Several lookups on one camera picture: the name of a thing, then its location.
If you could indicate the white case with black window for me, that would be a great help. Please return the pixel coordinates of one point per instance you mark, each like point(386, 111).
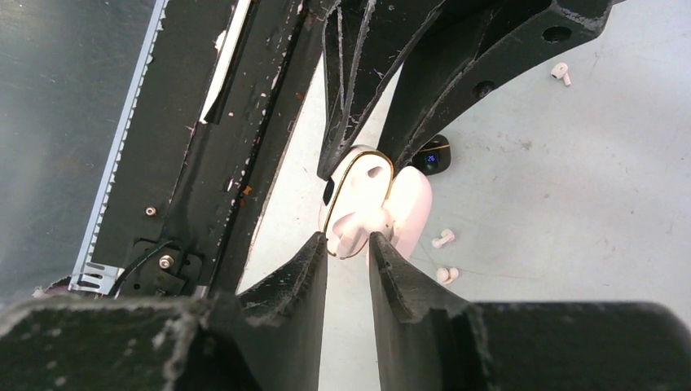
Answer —
point(366, 179)

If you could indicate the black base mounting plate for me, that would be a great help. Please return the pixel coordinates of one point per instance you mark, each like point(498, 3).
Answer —
point(215, 105)

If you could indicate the white cable duct rail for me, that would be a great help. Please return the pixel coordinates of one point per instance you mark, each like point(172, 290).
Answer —
point(113, 162)

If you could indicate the white earbud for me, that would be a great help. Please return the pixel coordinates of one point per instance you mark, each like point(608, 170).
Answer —
point(445, 276)
point(560, 71)
point(352, 231)
point(446, 236)

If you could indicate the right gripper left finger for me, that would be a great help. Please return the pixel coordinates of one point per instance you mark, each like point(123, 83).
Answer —
point(269, 337)

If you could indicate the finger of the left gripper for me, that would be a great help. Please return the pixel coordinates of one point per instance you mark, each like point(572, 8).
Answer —
point(364, 44)
point(474, 48)

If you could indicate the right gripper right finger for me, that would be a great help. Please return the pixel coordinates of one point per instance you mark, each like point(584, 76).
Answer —
point(428, 338)

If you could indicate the black earbud charging case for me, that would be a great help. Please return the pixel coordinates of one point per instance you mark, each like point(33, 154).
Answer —
point(434, 157)

